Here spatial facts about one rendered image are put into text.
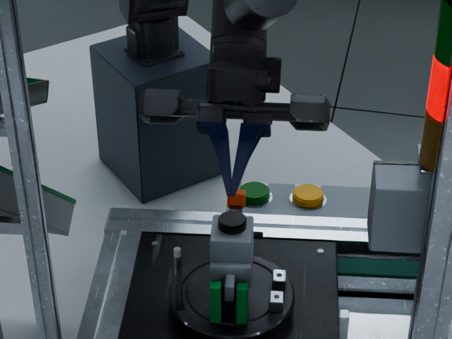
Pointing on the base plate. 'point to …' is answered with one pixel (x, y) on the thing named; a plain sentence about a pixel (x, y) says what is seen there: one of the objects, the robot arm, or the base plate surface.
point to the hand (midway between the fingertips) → (232, 161)
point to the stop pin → (344, 323)
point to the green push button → (255, 193)
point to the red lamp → (436, 89)
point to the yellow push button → (308, 196)
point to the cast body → (231, 251)
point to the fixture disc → (231, 329)
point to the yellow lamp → (429, 142)
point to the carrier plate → (155, 278)
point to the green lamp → (444, 34)
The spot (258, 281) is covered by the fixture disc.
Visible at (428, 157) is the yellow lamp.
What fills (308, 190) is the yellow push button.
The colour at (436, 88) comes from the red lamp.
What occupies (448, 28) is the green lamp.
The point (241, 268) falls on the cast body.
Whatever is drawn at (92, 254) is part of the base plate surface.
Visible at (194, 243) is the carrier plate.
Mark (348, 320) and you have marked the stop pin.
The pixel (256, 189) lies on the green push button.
